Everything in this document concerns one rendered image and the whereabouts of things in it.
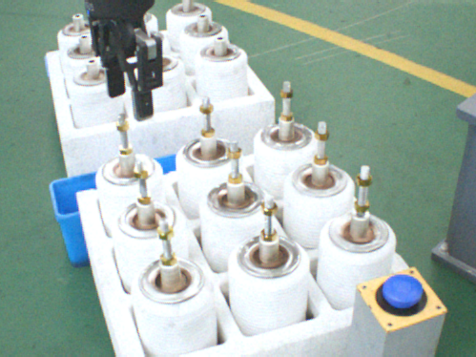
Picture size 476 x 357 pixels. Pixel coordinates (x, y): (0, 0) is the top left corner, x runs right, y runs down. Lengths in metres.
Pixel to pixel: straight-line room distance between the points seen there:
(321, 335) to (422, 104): 0.94
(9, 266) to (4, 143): 0.43
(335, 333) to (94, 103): 0.61
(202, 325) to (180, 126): 0.53
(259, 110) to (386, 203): 0.30
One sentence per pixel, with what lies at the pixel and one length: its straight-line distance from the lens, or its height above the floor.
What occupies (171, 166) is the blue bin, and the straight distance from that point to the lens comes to 1.25.
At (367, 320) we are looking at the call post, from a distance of 0.70.
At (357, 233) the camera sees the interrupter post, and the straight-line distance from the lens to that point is 0.85.
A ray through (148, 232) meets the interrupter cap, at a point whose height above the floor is 0.25.
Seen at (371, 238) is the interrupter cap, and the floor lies 0.25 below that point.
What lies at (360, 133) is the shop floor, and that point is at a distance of 1.54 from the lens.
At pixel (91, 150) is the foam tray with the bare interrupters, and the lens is 1.24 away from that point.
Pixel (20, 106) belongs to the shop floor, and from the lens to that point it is 1.75.
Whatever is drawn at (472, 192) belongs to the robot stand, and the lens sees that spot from 1.12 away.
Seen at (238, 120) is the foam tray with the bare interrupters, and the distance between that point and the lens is 1.28.
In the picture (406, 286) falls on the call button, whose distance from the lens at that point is 0.69.
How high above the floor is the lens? 0.80
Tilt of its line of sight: 35 degrees down
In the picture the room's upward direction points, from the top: 2 degrees counter-clockwise
